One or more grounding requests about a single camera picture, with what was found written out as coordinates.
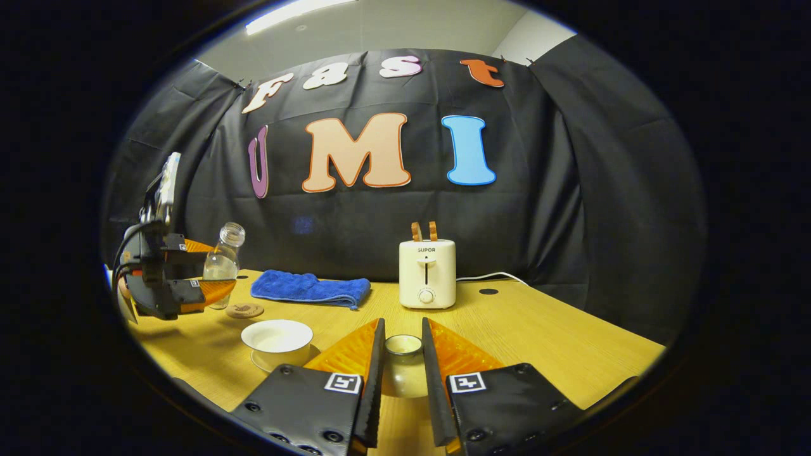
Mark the round brown coaster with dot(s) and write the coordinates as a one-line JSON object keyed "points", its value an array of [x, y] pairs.
{"points": [[245, 310]]}

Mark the clear water bottle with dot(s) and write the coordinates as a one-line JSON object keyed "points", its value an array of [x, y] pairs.
{"points": [[222, 263]]}

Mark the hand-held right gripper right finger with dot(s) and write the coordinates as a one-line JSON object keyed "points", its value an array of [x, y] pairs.
{"points": [[432, 392]]}

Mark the cream teacup lid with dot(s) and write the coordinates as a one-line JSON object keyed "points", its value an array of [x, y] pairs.
{"points": [[403, 373]]}

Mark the cream saucer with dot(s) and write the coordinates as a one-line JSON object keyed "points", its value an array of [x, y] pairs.
{"points": [[256, 362]]}

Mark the black backdrop cloth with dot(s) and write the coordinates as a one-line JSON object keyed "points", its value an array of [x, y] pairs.
{"points": [[380, 221]]}

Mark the cream teacup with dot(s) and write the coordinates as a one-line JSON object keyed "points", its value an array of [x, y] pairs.
{"points": [[279, 358]]}

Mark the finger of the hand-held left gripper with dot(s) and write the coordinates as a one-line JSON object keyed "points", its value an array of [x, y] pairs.
{"points": [[212, 292], [187, 250]]}

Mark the blue towel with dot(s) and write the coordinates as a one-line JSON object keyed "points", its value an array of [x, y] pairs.
{"points": [[310, 288]]}

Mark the cream toaster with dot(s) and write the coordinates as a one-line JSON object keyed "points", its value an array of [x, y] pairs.
{"points": [[427, 275]]}

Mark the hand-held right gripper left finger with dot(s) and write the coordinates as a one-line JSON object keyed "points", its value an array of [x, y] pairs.
{"points": [[374, 392]]}

